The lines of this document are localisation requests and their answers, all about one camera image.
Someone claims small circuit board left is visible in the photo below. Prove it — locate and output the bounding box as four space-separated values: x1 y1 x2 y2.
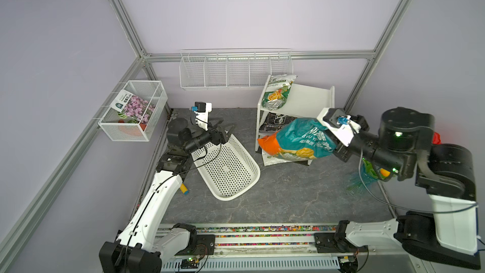
178 257 200 270

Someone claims orange yellow tulip lower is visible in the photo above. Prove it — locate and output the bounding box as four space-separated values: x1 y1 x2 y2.
380 168 390 178

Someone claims white perforated plastic basket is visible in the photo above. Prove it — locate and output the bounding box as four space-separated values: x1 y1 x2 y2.
191 135 260 201

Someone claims green white urea bag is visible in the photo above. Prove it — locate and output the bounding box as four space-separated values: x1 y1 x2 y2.
261 75 297 111

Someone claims white metal tiered shelf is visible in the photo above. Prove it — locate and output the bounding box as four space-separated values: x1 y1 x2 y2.
255 76 335 154

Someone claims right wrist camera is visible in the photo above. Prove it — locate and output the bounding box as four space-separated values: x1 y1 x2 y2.
317 108 361 147

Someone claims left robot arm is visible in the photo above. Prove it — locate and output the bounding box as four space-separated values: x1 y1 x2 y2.
99 118 236 272

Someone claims black bud power bag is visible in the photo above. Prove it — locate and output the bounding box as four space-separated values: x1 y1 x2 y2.
259 112 296 134

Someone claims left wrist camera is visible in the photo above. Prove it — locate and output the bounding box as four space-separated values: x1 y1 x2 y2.
191 102 212 130

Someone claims teal orange soil bag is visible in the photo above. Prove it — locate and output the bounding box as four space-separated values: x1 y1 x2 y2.
258 118 337 161

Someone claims white fertilizer bag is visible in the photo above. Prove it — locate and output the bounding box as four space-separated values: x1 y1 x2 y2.
261 150 311 166

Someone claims red artificial rose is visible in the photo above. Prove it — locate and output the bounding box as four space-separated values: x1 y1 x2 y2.
432 132 442 145

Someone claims white wire wall basket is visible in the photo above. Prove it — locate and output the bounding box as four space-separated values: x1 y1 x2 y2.
98 80 168 142

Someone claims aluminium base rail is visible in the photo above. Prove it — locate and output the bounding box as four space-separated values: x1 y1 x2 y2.
151 222 437 273

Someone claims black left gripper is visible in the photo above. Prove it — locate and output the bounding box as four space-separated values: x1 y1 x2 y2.
184 116 236 154

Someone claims white wire wall rack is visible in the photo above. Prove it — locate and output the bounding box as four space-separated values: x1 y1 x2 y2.
179 49 293 89

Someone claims purple flower seed packet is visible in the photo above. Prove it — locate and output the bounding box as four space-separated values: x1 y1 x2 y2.
109 89 155 125

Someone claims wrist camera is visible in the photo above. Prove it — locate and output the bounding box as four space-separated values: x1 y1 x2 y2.
191 102 212 130
317 108 361 147

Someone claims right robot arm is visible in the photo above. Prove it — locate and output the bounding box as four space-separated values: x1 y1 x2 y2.
317 107 481 270

